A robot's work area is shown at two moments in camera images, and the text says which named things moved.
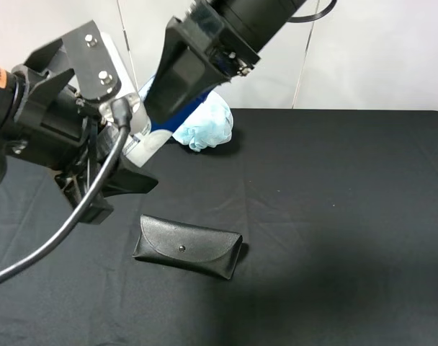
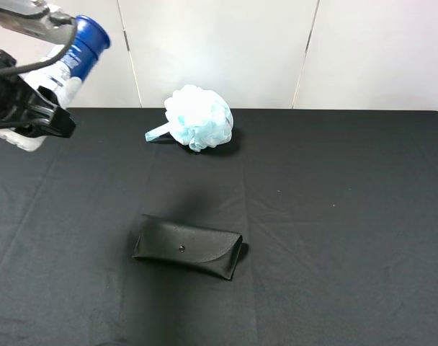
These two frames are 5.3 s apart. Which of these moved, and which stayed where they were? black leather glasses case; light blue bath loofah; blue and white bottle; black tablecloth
Moved: blue and white bottle
Stayed: black tablecloth; light blue bath loofah; black leather glasses case
